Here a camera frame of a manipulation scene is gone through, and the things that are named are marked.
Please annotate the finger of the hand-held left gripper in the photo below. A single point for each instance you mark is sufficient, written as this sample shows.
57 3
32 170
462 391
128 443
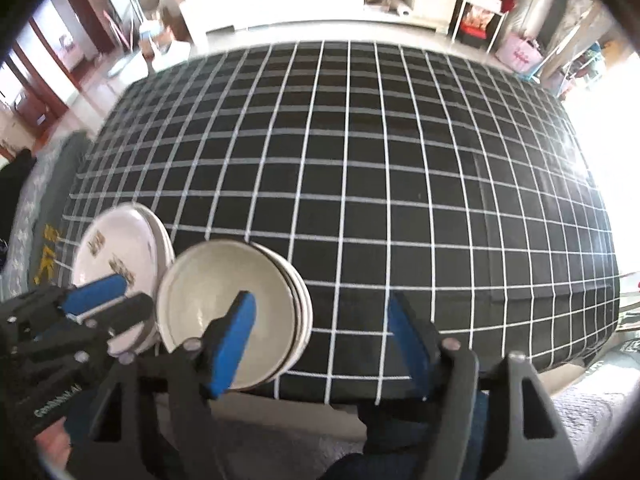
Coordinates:
95 292
125 315

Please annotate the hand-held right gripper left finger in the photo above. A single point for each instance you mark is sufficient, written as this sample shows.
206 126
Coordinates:
232 345

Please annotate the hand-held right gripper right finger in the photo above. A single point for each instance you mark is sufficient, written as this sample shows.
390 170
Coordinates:
410 345

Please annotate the cartoon print white plate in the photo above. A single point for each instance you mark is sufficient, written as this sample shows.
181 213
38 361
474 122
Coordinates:
115 240

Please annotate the patterned bowl with dark rim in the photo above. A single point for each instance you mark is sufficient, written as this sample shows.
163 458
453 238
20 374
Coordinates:
200 290

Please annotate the pink flower white plate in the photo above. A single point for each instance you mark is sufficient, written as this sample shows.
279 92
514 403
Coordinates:
169 252

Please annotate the medium white bowl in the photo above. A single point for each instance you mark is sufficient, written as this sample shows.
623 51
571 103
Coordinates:
297 300

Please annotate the small white bowl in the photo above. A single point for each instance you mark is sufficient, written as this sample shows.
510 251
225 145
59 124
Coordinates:
308 316

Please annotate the person's left hand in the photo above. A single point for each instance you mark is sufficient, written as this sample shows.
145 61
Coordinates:
50 450

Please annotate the dark cushion with yellow print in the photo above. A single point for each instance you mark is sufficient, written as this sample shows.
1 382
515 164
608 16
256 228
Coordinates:
45 260

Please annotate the person's dark blue trousers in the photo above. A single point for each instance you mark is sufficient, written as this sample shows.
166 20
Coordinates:
385 435

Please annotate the black white checked tablecloth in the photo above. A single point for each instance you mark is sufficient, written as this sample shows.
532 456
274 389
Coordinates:
375 160

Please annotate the grey patterned sofa cover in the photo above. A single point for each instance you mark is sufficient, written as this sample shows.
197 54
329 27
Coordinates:
590 410

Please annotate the white cardboard box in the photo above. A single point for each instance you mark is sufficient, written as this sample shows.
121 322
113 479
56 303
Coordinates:
170 55

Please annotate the white floor stand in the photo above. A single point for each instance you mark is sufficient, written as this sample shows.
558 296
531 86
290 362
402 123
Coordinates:
131 5

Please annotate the pink bag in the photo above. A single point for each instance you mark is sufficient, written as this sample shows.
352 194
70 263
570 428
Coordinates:
520 55

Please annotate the white paper roll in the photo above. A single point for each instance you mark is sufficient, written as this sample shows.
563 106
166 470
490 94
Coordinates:
402 10

